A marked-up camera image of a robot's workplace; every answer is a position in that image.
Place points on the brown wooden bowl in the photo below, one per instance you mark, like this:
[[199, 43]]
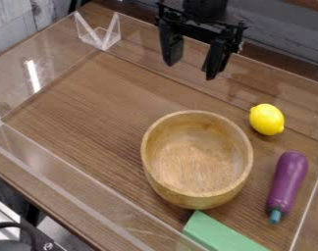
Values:
[[198, 159]]

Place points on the clear acrylic corner bracket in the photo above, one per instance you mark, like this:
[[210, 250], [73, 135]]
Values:
[[100, 37]]

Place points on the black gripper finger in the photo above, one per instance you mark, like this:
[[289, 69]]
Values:
[[171, 43], [217, 58]]

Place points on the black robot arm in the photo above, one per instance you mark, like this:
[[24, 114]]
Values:
[[199, 19]]

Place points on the green foam block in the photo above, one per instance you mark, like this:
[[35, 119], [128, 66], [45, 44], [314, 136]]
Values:
[[217, 236]]

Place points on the yellow toy lemon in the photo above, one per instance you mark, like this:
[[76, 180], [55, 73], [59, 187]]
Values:
[[268, 119]]

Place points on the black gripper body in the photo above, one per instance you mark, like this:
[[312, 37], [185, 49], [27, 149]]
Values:
[[202, 20]]

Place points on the clear acrylic front wall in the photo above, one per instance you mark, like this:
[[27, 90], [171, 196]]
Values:
[[111, 222]]

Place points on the purple toy eggplant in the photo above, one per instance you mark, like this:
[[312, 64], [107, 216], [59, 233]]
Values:
[[290, 174]]

